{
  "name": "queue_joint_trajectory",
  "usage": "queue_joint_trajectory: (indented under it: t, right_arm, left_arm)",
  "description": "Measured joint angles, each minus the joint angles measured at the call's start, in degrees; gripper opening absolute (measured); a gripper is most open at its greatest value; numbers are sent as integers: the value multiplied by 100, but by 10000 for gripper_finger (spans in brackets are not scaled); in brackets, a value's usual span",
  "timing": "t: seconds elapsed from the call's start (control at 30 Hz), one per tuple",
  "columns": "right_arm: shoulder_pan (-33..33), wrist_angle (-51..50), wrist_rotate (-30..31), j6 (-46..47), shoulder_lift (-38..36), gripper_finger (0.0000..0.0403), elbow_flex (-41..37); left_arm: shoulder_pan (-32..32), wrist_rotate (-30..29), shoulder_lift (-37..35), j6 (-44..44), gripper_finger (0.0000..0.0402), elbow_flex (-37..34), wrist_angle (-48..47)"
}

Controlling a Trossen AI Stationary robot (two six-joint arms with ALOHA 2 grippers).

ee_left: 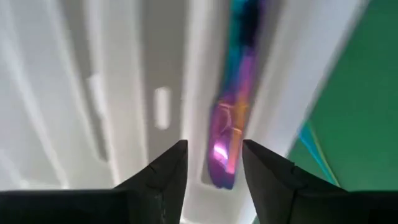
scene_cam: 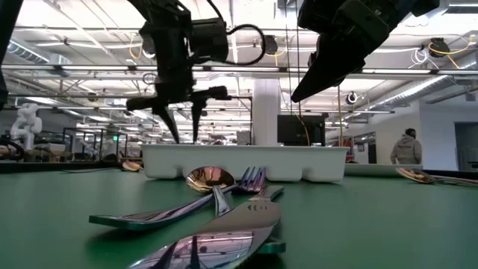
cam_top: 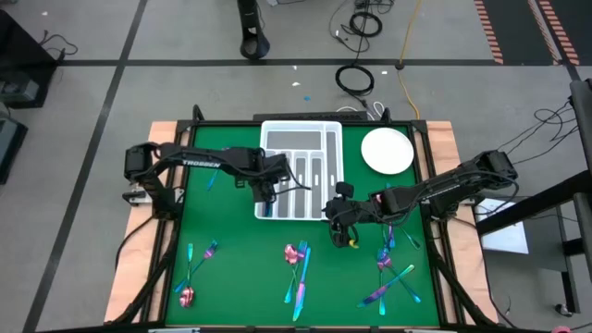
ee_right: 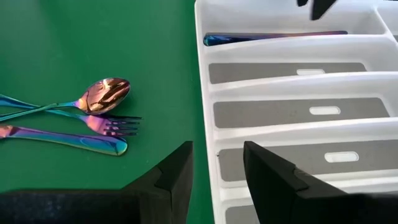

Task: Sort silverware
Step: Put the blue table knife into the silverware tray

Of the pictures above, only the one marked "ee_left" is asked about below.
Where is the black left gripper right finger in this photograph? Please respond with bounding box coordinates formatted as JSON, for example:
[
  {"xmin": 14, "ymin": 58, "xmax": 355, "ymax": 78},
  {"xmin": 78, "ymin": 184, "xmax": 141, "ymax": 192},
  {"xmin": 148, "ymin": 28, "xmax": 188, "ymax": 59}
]
[{"xmin": 242, "ymin": 139, "xmax": 398, "ymax": 224}]

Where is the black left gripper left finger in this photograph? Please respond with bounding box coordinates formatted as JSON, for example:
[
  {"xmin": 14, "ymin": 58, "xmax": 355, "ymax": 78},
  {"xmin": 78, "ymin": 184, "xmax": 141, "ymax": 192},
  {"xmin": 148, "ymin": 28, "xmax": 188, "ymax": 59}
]
[{"xmin": 0, "ymin": 139, "xmax": 189, "ymax": 224}]

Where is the iridescent table knife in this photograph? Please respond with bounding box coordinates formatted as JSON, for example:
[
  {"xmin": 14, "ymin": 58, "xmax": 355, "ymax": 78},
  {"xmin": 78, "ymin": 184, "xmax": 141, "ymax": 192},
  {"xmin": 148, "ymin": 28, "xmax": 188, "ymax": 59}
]
[{"xmin": 206, "ymin": 0, "xmax": 268, "ymax": 190}]

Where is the white plastic cutlery tray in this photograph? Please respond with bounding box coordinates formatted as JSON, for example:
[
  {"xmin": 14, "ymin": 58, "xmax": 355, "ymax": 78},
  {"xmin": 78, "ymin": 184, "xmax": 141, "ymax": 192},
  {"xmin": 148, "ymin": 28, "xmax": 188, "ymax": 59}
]
[{"xmin": 0, "ymin": 0, "xmax": 368, "ymax": 224}]

